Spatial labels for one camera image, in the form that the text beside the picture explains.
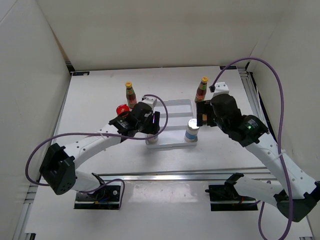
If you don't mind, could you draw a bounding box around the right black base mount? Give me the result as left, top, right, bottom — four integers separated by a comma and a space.
205, 185, 259, 212

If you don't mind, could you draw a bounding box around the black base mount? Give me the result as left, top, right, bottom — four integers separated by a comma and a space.
205, 185, 259, 212
73, 178, 125, 210

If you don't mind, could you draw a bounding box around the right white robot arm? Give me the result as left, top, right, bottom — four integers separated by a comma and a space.
196, 93, 320, 223

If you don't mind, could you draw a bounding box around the yellow-capped sauce bottle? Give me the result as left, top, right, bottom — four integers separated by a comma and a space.
194, 76, 209, 103
125, 81, 137, 109

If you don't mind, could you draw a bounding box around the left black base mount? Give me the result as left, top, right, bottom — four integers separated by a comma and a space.
73, 178, 125, 210

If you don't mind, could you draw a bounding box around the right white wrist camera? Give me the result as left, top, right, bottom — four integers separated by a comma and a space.
209, 82, 229, 97

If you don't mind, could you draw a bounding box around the aluminium frame rail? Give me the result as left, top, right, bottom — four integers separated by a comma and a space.
27, 167, 276, 186

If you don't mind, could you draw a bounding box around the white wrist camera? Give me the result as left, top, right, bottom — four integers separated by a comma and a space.
142, 95, 157, 109
209, 82, 229, 97

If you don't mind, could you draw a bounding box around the dark corner label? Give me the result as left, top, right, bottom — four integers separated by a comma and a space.
219, 65, 238, 70
72, 71, 90, 76

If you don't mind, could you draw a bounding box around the right dark corner label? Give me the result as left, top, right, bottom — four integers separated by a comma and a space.
219, 65, 238, 70

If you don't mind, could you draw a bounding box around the silver-lidded shaker jar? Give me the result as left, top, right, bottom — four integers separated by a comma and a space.
145, 134, 159, 145
184, 118, 200, 143

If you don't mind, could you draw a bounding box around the white divided organizer tray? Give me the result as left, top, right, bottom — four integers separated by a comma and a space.
145, 99, 198, 149

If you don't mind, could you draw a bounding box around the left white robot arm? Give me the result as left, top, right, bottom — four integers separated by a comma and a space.
40, 96, 160, 200

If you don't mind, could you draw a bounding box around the red-lidded sauce jar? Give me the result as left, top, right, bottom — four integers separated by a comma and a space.
116, 104, 130, 117
202, 113, 208, 125

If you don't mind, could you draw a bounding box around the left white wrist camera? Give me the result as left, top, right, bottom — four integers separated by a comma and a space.
142, 95, 157, 109

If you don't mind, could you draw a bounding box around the left dark corner label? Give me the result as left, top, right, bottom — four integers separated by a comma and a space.
72, 71, 90, 76

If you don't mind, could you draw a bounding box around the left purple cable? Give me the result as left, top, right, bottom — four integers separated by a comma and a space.
24, 93, 169, 201

